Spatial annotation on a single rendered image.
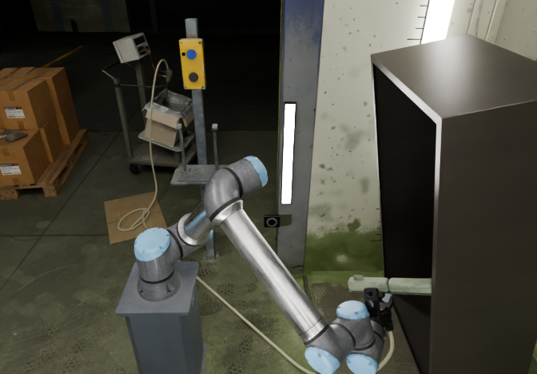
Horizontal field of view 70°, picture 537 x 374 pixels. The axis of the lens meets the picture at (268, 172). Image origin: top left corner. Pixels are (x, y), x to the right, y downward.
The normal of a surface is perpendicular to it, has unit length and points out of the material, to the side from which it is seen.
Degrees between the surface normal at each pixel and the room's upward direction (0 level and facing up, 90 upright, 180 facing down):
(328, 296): 0
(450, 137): 90
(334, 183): 90
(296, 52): 90
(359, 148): 90
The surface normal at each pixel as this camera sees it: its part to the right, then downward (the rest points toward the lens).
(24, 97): 0.05, 0.50
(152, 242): -0.05, -0.83
